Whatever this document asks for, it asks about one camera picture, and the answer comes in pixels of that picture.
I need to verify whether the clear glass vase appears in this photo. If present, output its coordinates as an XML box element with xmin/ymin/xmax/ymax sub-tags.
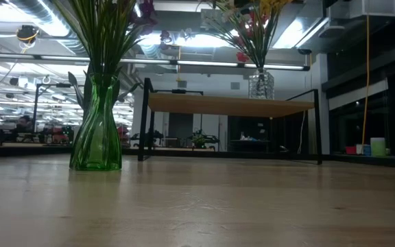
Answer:
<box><xmin>248</xmin><ymin>67</ymin><xmax>276</xmax><ymax>101</ymax></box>

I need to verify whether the red artificial flower bunch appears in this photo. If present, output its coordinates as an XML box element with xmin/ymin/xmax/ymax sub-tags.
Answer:
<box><xmin>235</xmin><ymin>0</ymin><xmax>271</xmax><ymax>70</ymax></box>

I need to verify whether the green glass vase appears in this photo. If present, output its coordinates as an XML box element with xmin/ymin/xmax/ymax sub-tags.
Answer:
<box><xmin>68</xmin><ymin>73</ymin><xmax>123</xmax><ymax>172</ymax></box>

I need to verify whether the white artificial flower bunch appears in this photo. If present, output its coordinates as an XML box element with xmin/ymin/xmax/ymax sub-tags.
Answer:
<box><xmin>198</xmin><ymin>0</ymin><xmax>265</xmax><ymax>70</ymax></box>

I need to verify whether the purple artificial flower bunch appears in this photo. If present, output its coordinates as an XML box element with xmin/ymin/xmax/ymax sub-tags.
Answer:
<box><xmin>91</xmin><ymin>0</ymin><xmax>173</xmax><ymax>87</ymax></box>

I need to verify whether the orange artificial flower bunch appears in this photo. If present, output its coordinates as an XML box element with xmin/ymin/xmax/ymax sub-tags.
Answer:
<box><xmin>63</xmin><ymin>0</ymin><xmax>141</xmax><ymax>87</ymax></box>

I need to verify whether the yellow artificial flower bunch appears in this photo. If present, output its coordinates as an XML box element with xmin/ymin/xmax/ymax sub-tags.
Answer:
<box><xmin>248</xmin><ymin>0</ymin><xmax>295</xmax><ymax>70</ymax></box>

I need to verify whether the snake plant in white pot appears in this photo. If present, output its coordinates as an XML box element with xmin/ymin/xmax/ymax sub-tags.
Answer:
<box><xmin>67</xmin><ymin>64</ymin><xmax>144</xmax><ymax>139</ymax></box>

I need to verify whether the black metal stand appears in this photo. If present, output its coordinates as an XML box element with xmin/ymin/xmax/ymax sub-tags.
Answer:
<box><xmin>32</xmin><ymin>82</ymin><xmax>82</xmax><ymax>135</ymax></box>

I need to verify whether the person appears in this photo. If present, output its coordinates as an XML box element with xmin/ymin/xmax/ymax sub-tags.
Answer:
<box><xmin>13</xmin><ymin>114</ymin><xmax>34</xmax><ymax>133</ymax></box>

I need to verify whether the light green cup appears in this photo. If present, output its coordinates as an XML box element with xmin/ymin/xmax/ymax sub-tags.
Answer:
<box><xmin>370</xmin><ymin>137</ymin><xmax>387</xmax><ymax>158</ymax></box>

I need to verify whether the grey ceiling air unit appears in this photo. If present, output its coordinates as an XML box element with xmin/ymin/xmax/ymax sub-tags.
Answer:
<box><xmin>327</xmin><ymin>0</ymin><xmax>395</xmax><ymax>20</ymax></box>

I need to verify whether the wooden shelf with black frame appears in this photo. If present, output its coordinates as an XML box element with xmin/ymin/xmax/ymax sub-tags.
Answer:
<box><xmin>136</xmin><ymin>76</ymin><xmax>324</xmax><ymax>167</ymax></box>

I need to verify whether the hanging yellow cable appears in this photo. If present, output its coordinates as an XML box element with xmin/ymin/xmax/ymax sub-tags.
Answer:
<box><xmin>361</xmin><ymin>14</ymin><xmax>372</xmax><ymax>146</ymax></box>

